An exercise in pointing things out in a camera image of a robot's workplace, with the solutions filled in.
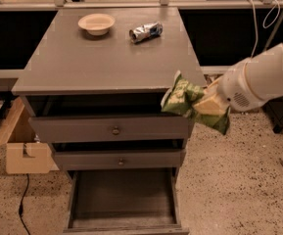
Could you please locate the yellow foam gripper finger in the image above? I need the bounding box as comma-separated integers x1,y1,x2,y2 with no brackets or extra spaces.
204,77,221,95
193,93,229,116

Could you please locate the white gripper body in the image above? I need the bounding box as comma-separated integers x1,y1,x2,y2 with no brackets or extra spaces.
217,58,266,112

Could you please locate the green jalapeno chip bag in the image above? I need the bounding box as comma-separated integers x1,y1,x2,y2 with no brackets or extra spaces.
161,71,230,135

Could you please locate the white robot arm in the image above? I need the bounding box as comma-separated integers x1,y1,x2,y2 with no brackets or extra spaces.
193,43,283,115

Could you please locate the grey middle drawer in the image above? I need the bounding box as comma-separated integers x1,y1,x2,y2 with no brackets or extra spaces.
53,149,186,170

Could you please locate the grey drawer cabinet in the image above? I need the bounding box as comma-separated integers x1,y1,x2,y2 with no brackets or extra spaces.
11,6,210,235

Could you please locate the grey top drawer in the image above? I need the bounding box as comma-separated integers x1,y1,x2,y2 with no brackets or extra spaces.
29,116,193,143

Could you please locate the open grey bottom drawer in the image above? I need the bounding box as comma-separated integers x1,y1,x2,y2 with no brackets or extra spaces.
62,168,189,235

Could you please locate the crushed silver blue can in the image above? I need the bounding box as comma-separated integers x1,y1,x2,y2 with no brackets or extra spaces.
129,22,163,43

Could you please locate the white paper bowl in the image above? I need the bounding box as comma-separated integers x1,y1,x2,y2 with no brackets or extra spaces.
78,14,116,36

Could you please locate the cardboard box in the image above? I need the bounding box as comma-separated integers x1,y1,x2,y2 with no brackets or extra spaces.
0,98,58,174

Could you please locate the white hanging cable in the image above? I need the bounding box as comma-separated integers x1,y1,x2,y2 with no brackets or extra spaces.
246,0,282,59

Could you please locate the black floor cable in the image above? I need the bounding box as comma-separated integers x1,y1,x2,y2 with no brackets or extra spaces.
18,173,31,235

